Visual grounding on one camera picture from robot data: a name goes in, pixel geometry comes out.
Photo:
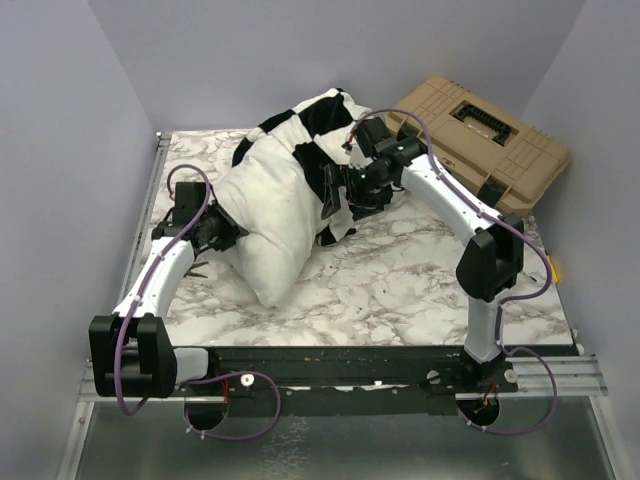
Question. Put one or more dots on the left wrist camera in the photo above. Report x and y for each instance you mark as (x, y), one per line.
(188, 199)

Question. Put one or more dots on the aluminium left side rail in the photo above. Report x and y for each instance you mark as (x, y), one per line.
(134, 262)

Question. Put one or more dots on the black and white checkered pillowcase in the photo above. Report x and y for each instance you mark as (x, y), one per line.
(313, 132)

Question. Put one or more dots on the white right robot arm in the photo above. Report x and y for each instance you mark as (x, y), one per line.
(492, 256)

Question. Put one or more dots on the white pillow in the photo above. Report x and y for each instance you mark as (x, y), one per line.
(268, 196)

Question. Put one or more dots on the black front mounting rail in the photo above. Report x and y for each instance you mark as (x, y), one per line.
(344, 381)

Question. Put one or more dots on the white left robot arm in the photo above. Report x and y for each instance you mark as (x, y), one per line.
(131, 352)

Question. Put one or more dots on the yellow handled pliers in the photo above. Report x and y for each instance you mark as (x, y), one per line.
(193, 270)

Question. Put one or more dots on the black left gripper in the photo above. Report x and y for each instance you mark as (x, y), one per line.
(233, 230)

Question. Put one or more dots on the tan plastic toolbox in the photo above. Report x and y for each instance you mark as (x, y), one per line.
(505, 162)

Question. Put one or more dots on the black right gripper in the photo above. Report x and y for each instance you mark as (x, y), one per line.
(340, 175)

